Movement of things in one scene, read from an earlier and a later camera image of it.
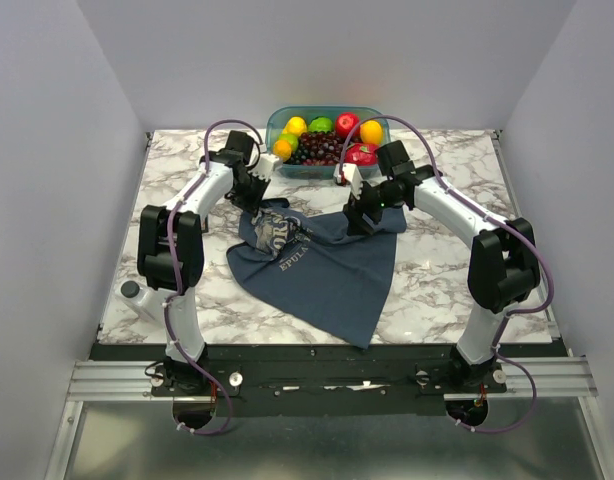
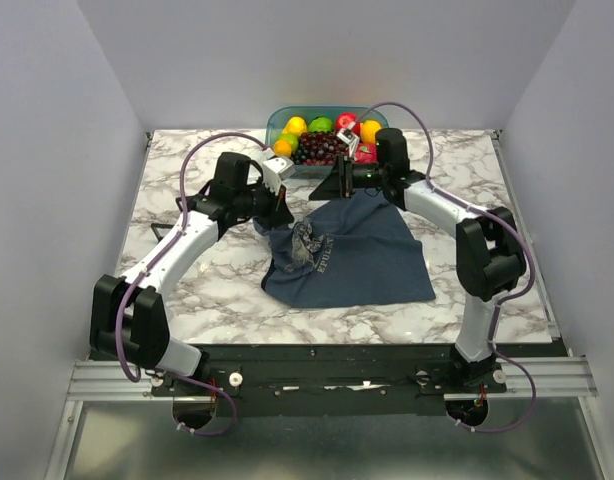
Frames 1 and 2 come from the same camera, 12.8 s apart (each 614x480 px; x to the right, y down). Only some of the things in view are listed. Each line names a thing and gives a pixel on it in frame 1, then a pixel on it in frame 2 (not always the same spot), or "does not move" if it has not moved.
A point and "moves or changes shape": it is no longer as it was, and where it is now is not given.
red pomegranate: [361, 154] does not move
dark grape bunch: [318, 149] does not move
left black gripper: [252, 205] → [278, 210]
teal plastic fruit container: [277, 117] does not move
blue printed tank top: [314, 261] moves or changes shape
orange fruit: [282, 148] does not move
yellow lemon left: [295, 126] does not move
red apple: [344, 122] does not move
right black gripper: [353, 211] → [334, 186]
